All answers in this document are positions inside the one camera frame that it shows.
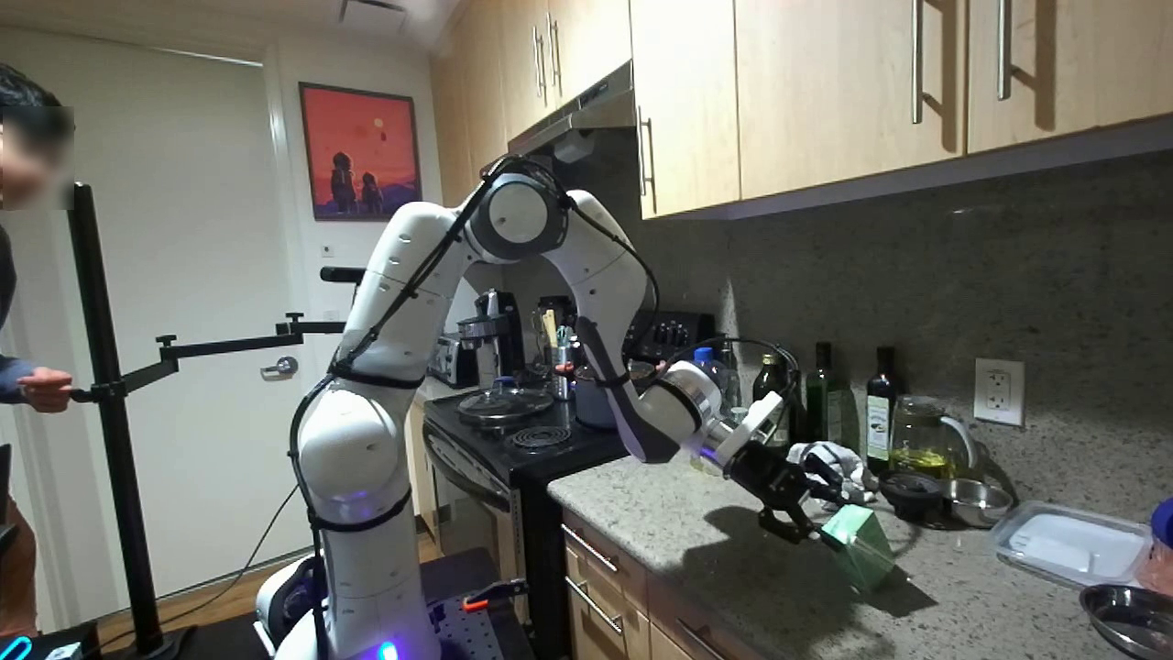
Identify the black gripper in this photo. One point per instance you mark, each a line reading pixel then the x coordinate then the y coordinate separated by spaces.
pixel 771 477

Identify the green juice box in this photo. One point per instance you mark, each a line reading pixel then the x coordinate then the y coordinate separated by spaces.
pixel 860 552

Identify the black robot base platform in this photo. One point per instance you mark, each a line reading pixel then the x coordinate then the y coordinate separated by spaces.
pixel 480 635

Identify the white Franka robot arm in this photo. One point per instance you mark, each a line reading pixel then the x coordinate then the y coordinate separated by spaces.
pixel 368 307

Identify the bare human hand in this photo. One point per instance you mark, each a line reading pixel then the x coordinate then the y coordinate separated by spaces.
pixel 48 390

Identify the white dish cloth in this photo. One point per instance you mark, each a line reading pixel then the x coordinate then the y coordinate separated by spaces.
pixel 844 462

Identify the green wine bottle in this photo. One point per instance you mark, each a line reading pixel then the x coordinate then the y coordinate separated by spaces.
pixel 830 404

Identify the small black bowl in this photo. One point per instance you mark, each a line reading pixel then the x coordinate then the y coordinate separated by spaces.
pixel 913 501

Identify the dark olive oil bottle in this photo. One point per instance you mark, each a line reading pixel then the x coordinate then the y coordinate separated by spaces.
pixel 881 415

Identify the glass pitcher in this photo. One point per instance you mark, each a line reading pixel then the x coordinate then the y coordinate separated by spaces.
pixel 935 443

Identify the small metal bowl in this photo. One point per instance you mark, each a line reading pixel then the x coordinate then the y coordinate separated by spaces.
pixel 983 501

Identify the wooden lower cabinets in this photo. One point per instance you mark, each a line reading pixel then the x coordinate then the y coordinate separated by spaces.
pixel 609 598

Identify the wooden cabinets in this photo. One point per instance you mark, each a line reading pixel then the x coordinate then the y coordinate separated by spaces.
pixel 609 598
pixel 830 85

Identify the grey cooking pot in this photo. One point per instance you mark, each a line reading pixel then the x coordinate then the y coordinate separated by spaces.
pixel 590 404

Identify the black kitchen stove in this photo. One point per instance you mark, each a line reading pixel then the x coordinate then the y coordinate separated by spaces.
pixel 535 552

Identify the utensil crock wooden spoons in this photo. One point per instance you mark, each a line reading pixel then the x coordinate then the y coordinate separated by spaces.
pixel 556 334

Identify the glass pot lid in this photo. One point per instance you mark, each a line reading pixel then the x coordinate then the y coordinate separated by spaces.
pixel 502 404

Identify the large metal bowl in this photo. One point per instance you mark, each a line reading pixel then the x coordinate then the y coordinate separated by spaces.
pixel 1132 619

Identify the black coffee maker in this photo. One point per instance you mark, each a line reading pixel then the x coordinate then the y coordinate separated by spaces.
pixel 499 333

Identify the clear bottle blue cap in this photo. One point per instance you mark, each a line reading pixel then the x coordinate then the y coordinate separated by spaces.
pixel 1160 525

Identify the silver toaster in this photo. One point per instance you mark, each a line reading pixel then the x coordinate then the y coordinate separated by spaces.
pixel 458 357

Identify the wooden upper cabinets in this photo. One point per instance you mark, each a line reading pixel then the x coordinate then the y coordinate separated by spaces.
pixel 830 85

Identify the steel range hood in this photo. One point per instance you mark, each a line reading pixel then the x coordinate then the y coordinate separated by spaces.
pixel 588 115

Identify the ceiling vent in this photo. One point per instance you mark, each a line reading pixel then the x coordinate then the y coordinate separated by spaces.
pixel 372 13

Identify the white door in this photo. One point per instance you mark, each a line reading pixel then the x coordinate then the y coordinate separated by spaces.
pixel 208 185

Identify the person in brown shirt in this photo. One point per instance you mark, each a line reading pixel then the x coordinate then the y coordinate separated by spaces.
pixel 22 132

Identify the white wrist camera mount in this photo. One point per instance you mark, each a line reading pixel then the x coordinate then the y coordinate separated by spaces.
pixel 758 426

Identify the white wall outlet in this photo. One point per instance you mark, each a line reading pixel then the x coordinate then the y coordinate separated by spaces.
pixel 997 390

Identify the black stereo camera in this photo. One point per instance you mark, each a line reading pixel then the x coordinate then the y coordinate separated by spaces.
pixel 342 278

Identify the red wall picture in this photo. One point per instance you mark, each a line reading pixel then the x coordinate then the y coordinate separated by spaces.
pixel 358 151

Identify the black camera stand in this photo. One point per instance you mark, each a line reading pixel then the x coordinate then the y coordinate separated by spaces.
pixel 113 368

